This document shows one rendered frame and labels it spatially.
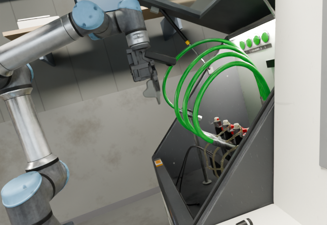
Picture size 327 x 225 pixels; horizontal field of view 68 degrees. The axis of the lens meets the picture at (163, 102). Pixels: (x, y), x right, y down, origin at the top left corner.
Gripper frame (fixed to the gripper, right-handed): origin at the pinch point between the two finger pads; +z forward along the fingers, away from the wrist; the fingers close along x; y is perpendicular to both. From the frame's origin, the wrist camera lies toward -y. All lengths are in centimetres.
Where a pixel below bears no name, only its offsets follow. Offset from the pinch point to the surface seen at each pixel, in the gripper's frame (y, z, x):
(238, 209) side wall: -6.4, 26.1, 34.2
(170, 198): 6.4, 30.2, 10.7
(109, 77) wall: 23, -22, -196
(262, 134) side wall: -16.1, 10.9, 34.2
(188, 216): 4.0, 30.2, 23.4
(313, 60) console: -22, -4, 46
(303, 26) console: -24, -10, 43
